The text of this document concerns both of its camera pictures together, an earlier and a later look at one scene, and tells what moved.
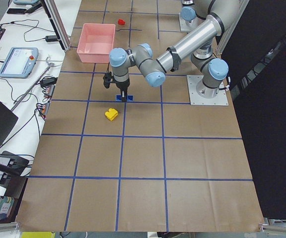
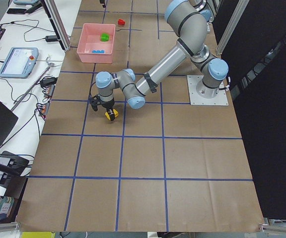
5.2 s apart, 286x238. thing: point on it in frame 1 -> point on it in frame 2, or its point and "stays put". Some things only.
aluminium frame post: x=51 y=10 stays put
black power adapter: x=51 y=38 stays put
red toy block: x=121 y=22 stays put
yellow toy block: x=111 y=114 stays put
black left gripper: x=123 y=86 -> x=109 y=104
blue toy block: x=130 y=97 -> x=98 y=51
